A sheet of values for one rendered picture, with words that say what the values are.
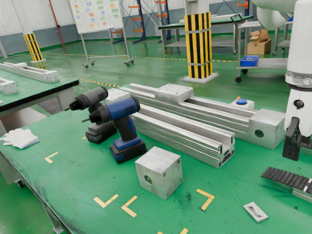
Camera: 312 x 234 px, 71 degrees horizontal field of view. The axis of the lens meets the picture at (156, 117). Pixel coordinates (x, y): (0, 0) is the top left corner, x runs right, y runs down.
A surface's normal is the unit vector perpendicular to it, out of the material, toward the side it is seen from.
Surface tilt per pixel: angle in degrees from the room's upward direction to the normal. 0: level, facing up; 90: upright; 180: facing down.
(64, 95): 90
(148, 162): 0
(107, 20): 90
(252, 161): 0
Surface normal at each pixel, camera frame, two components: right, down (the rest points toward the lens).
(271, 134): -0.73, 0.39
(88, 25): -0.38, 0.45
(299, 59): -0.86, 0.32
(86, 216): -0.14, -0.89
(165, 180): 0.75, 0.19
